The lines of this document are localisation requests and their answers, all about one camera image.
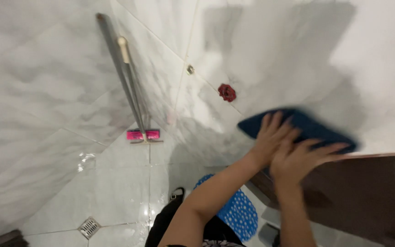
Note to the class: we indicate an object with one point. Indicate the small metal wall cap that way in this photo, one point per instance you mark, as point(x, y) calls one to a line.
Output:
point(190, 69)

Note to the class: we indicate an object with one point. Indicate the person's black garment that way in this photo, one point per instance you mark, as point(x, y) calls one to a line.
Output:
point(165, 223)

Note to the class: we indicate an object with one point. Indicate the dark brown doorstep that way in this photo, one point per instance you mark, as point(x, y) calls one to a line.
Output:
point(5, 240)

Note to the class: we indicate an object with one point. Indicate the person's right fingers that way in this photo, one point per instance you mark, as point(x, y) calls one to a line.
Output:
point(324, 151)

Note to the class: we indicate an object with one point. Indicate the cream-tipped floor wiper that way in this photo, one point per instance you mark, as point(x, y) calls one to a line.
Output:
point(123, 49)

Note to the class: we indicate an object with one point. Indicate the person's left fingers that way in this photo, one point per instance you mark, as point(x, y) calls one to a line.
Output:
point(273, 123)

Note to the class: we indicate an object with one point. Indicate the dark blue cleaning cloth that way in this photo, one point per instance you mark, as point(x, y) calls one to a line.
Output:
point(307, 127)

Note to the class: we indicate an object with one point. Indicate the person's right hand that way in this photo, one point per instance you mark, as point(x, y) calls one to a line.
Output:
point(291, 164)

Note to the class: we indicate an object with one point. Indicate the red valve knob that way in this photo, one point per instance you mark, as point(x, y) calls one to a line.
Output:
point(226, 92)

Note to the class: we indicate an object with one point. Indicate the person's left hand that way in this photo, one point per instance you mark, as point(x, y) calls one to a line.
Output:
point(269, 142)

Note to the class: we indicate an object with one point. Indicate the metal floor drain grate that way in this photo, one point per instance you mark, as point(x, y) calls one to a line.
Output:
point(89, 227)

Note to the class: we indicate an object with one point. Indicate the grey plastic object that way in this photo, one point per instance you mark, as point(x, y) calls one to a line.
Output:
point(268, 235)

